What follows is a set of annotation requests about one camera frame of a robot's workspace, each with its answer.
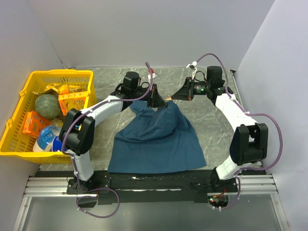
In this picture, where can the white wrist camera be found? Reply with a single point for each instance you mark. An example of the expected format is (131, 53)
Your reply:
(193, 67)
(153, 77)

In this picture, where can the blue t-shirt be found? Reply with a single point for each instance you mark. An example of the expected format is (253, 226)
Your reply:
(156, 142)

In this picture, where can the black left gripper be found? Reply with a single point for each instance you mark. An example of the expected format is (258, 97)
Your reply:
(154, 100)

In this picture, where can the orange snack box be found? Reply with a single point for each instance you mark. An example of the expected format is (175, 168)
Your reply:
(34, 124)

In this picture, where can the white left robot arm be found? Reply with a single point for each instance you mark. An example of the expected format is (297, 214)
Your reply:
(77, 132)

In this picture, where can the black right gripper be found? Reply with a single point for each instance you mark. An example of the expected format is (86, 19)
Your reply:
(183, 94)

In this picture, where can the green melon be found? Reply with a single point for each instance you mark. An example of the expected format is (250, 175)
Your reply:
(47, 106)

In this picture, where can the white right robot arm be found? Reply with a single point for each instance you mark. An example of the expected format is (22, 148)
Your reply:
(250, 140)

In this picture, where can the aluminium frame rail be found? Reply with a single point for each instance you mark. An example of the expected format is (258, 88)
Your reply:
(57, 187)

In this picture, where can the yellow plastic basket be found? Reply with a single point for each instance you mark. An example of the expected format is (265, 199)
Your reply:
(14, 142)

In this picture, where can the white blue bottle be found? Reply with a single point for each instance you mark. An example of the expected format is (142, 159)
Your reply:
(44, 140)

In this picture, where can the yellow snack bag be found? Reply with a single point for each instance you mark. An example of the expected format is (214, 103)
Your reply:
(56, 89)

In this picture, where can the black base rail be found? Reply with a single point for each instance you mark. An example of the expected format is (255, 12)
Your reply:
(192, 185)

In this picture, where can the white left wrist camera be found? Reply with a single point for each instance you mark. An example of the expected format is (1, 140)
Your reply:
(153, 77)

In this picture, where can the orange cracker box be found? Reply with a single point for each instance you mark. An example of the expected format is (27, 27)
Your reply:
(70, 101)

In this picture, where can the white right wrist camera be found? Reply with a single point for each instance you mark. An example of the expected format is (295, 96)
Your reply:
(193, 67)

